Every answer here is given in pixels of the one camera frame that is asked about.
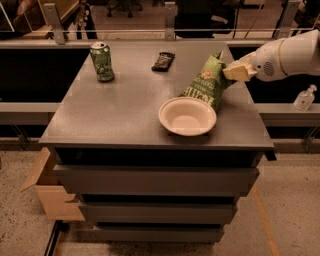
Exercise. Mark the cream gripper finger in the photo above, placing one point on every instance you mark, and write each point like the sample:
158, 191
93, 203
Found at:
246, 60
240, 72

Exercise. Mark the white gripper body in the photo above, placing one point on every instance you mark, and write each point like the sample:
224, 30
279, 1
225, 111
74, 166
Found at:
265, 61

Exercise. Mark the green jalapeno chip bag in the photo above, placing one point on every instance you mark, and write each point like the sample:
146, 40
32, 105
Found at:
210, 83

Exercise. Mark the white paper bowl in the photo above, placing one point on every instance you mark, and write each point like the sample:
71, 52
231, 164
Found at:
187, 116

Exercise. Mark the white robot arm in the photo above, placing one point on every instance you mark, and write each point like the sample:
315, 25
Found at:
300, 54

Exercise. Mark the clear sanitizer bottle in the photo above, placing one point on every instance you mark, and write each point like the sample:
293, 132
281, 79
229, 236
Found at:
305, 98

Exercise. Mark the black office chair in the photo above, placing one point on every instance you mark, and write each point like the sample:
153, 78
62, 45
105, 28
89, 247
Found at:
204, 18

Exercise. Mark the dark snack bar wrapper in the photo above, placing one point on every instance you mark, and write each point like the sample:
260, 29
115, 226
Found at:
163, 62

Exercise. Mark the grey drawer cabinet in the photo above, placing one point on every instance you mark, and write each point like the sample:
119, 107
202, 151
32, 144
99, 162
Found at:
137, 181

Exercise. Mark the green soda can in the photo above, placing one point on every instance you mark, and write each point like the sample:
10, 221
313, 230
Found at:
101, 57

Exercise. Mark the metal railing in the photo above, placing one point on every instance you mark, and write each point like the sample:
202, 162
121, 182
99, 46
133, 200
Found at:
86, 21

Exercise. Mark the cardboard box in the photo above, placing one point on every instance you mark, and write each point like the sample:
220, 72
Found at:
56, 202

